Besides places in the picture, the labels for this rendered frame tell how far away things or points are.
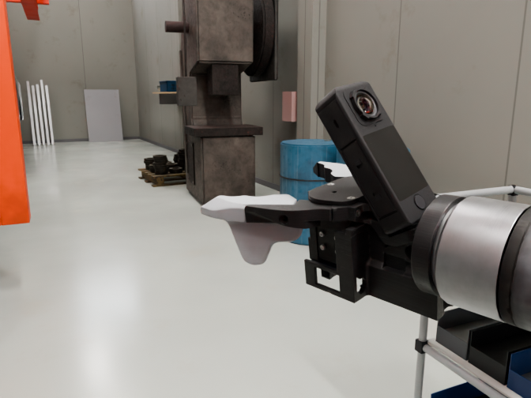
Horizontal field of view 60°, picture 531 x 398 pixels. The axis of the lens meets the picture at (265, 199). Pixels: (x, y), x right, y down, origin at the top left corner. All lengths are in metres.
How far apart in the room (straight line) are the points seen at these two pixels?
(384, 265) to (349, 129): 0.11
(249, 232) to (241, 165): 5.17
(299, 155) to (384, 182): 3.67
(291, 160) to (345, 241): 3.71
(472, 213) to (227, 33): 5.29
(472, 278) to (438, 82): 3.92
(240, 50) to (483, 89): 2.81
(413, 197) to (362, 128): 0.06
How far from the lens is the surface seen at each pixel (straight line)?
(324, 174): 0.48
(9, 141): 3.22
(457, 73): 4.07
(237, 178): 5.57
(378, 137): 0.35
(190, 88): 5.45
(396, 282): 0.36
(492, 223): 0.30
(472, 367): 1.69
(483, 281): 0.30
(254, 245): 0.39
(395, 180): 0.34
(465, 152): 4.01
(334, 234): 0.37
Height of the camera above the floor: 1.32
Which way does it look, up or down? 13 degrees down
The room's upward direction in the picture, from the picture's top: straight up
